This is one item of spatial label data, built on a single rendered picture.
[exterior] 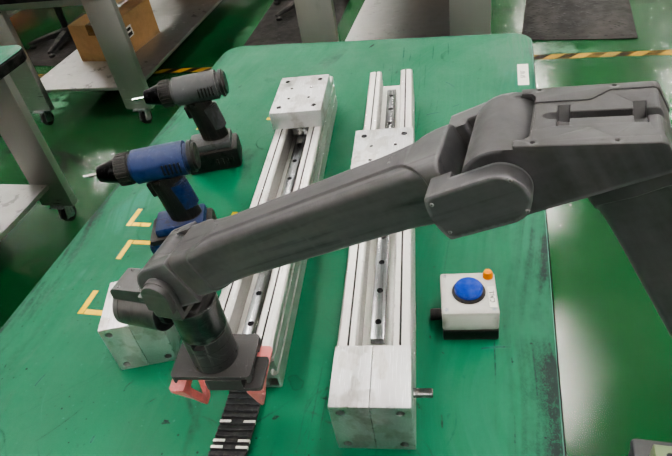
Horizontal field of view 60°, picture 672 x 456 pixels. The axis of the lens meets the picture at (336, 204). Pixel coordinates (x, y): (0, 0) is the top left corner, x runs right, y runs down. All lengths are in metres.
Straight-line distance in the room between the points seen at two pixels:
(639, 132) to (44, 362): 0.93
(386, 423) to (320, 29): 2.07
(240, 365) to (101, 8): 2.57
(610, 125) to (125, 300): 0.55
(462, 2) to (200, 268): 2.03
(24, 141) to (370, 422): 2.11
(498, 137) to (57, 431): 0.77
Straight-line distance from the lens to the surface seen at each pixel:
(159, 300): 0.63
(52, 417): 1.00
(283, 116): 1.24
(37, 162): 2.67
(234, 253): 0.56
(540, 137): 0.39
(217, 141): 1.31
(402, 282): 0.86
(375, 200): 0.45
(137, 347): 0.95
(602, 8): 4.00
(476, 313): 0.86
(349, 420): 0.76
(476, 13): 2.50
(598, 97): 0.43
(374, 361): 0.77
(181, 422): 0.90
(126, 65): 3.23
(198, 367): 0.75
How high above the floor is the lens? 1.49
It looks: 38 degrees down
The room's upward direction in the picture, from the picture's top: 11 degrees counter-clockwise
